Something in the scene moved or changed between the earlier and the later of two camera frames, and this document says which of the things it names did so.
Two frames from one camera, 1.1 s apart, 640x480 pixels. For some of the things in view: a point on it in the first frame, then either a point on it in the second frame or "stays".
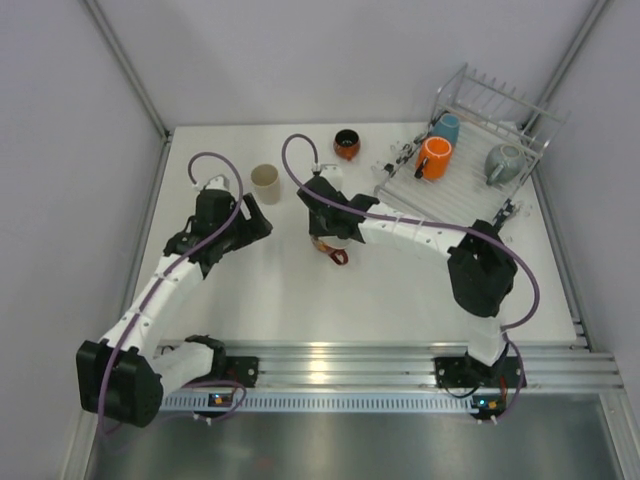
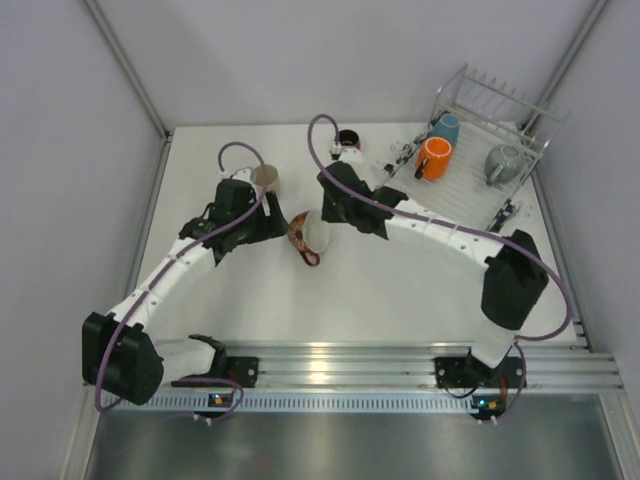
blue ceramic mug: (447, 126) stays
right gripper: (314, 229) → (332, 217)
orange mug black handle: (433, 158) stays
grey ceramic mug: (504, 163) stays
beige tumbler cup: (266, 179) stays
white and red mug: (333, 246) → (309, 233)
